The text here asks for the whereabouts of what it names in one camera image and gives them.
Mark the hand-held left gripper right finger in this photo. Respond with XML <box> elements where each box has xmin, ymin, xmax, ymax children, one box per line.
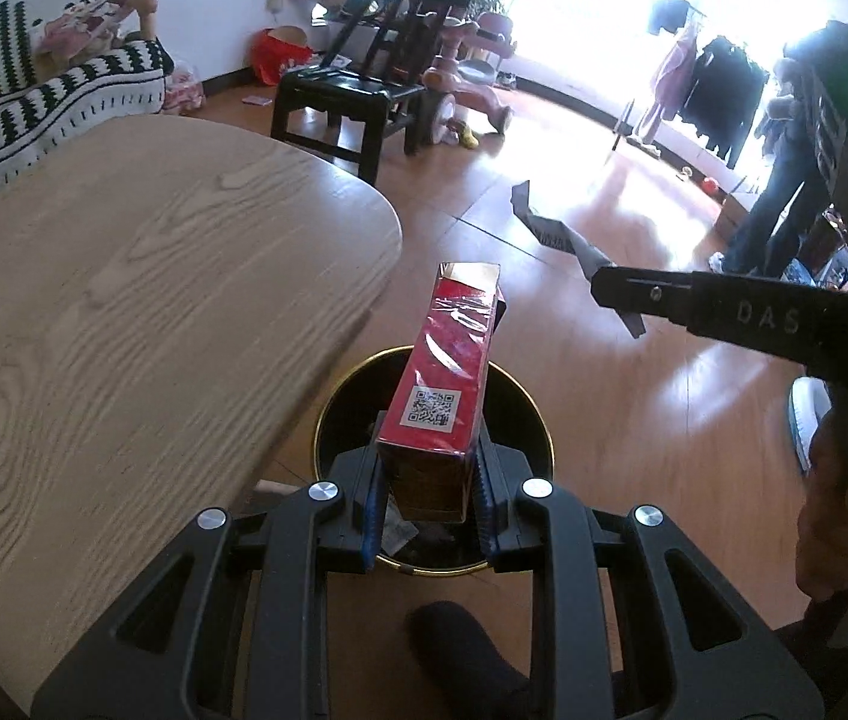
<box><xmin>469</xmin><ymin>435</ymin><xmax>824</xmax><ymax>720</ymax></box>

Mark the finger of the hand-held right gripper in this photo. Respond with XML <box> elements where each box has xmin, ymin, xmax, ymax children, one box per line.
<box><xmin>591</xmin><ymin>264</ymin><xmax>696</xmax><ymax>332</ymax></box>

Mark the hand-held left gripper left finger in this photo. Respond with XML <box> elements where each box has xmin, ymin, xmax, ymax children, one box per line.
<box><xmin>32</xmin><ymin>439</ymin><xmax>389</xmax><ymax>720</ymax></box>

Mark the dark grey wrapper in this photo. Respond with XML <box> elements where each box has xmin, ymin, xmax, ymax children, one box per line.
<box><xmin>511</xmin><ymin>181</ymin><xmax>648</xmax><ymax>340</ymax></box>

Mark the black gold-rimmed trash bin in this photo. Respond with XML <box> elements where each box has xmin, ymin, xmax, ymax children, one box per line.
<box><xmin>313</xmin><ymin>345</ymin><xmax>556</xmax><ymax>578</ymax></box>

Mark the red carton box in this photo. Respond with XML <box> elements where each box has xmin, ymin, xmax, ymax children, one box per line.
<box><xmin>377</xmin><ymin>261</ymin><xmax>509</xmax><ymax>524</ymax></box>

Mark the person's right hand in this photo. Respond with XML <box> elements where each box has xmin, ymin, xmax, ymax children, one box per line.
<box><xmin>795</xmin><ymin>405</ymin><xmax>848</xmax><ymax>601</ymax></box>

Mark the person's black socked foot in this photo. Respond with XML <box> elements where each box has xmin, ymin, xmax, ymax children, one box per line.
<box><xmin>404</xmin><ymin>600</ymin><xmax>535</xmax><ymax>720</ymax></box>

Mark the clothes rack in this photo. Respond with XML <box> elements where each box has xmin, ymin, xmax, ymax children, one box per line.
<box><xmin>607</xmin><ymin>0</ymin><xmax>771</xmax><ymax>167</ymax></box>

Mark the white slipper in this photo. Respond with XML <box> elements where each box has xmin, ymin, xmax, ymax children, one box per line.
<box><xmin>789</xmin><ymin>377</ymin><xmax>835</xmax><ymax>475</ymax></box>

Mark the black hanging jacket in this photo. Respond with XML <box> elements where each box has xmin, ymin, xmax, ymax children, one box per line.
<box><xmin>682</xmin><ymin>34</ymin><xmax>771</xmax><ymax>167</ymax></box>

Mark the pink hanging garment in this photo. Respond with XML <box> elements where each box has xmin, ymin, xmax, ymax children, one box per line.
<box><xmin>641</xmin><ymin>26</ymin><xmax>699</xmax><ymax>142</ymax></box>

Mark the pink tricycle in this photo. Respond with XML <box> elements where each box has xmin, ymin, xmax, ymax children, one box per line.
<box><xmin>422</xmin><ymin>11</ymin><xmax>516</xmax><ymax>149</ymax></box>

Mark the round wooden table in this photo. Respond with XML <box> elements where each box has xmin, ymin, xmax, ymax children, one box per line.
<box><xmin>0</xmin><ymin>114</ymin><xmax>404</xmax><ymax>717</ymax></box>

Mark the black wooden chair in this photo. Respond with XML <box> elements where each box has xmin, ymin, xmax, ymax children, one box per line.
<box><xmin>271</xmin><ymin>0</ymin><xmax>471</xmax><ymax>186</ymax></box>

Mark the red bag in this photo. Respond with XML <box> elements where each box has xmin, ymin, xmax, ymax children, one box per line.
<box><xmin>251</xmin><ymin>27</ymin><xmax>314</xmax><ymax>88</ymax></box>

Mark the pink white plastic bag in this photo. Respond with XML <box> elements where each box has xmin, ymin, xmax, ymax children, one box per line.
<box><xmin>163</xmin><ymin>62</ymin><xmax>209</xmax><ymax>115</ymax></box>

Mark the black white patterned sofa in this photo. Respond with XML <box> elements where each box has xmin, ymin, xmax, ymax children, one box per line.
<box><xmin>0</xmin><ymin>0</ymin><xmax>173</xmax><ymax>233</ymax></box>

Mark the pink white cloth bundle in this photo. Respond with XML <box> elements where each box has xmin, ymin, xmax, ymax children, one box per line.
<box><xmin>35</xmin><ymin>0</ymin><xmax>141</xmax><ymax>72</ymax></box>

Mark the wooden sofa frame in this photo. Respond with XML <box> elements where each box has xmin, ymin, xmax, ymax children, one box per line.
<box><xmin>124</xmin><ymin>0</ymin><xmax>161</xmax><ymax>42</ymax></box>

